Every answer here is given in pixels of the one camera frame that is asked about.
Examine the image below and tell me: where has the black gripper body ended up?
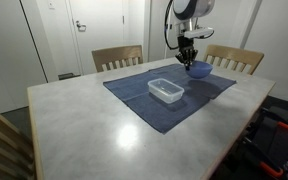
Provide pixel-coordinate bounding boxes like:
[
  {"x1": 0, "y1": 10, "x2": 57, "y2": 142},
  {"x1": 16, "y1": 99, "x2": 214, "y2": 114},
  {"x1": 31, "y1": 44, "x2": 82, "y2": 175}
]
[{"x1": 177, "y1": 36, "x2": 198, "y2": 64}]

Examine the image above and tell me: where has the blue plastic bowl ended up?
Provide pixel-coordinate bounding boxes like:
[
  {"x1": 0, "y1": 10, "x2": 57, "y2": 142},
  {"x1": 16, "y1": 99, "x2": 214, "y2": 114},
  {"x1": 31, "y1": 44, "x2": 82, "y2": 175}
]
[{"x1": 186, "y1": 61, "x2": 213, "y2": 79}]

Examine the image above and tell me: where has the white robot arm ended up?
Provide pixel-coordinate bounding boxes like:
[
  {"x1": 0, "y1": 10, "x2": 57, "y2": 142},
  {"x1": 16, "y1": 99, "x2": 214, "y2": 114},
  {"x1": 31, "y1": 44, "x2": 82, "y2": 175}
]
[{"x1": 173, "y1": 0, "x2": 215, "y2": 70}]

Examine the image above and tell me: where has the blue cloth mat under bowl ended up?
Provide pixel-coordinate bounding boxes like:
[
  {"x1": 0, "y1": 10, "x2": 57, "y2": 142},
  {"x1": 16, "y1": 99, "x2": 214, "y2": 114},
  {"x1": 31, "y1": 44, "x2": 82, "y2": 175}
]
[{"x1": 150, "y1": 64, "x2": 236, "y2": 99}]

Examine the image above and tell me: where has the clear plastic container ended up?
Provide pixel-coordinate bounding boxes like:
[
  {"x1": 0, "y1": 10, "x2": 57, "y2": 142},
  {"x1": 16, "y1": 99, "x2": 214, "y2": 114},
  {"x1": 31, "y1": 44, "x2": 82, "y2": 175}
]
[{"x1": 147, "y1": 78, "x2": 184, "y2": 104}]

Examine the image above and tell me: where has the wooden chair behind robot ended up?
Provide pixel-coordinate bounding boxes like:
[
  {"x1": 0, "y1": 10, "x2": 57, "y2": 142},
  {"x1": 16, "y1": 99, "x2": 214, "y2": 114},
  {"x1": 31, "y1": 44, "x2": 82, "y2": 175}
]
[{"x1": 203, "y1": 44, "x2": 264, "y2": 75}]

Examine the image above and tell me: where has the blue cloth mat under container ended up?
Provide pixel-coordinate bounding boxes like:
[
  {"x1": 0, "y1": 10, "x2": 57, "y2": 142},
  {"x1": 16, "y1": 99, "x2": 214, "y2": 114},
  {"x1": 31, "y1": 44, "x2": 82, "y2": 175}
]
[{"x1": 102, "y1": 68, "x2": 218, "y2": 135}]

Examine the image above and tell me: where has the wooden chair near door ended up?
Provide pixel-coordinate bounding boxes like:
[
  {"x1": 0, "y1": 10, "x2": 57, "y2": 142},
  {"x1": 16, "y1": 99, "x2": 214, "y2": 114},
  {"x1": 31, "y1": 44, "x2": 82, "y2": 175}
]
[{"x1": 92, "y1": 45, "x2": 143, "y2": 72}]

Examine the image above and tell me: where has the orange black clamp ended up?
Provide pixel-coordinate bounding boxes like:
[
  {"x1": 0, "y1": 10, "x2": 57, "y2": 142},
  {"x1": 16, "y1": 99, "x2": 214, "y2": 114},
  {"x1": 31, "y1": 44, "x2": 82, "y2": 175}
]
[{"x1": 242, "y1": 137, "x2": 284, "y2": 178}]

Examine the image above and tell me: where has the wooden chair in foreground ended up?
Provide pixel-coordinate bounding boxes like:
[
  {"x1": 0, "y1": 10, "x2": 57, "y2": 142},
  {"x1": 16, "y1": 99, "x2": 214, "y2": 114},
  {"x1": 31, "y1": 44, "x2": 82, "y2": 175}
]
[{"x1": 0, "y1": 114, "x2": 36, "y2": 180}]

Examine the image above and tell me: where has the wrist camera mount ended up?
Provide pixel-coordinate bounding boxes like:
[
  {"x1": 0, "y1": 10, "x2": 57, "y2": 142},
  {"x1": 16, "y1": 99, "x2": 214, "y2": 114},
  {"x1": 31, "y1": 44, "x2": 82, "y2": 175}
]
[{"x1": 184, "y1": 27, "x2": 214, "y2": 39}]

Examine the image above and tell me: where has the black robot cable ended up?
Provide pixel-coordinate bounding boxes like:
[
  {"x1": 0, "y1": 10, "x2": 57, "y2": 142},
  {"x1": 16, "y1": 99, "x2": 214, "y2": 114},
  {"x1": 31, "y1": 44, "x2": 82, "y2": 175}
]
[{"x1": 164, "y1": 0, "x2": 182, "y2": 51}]

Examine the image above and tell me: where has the white door with handle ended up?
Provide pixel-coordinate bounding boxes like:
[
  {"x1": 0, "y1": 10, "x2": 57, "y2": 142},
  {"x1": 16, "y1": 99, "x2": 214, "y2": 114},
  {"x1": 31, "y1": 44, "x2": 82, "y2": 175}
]
[{"x1": 69, "y1": 0, "x2": 128, "y2": 75}]

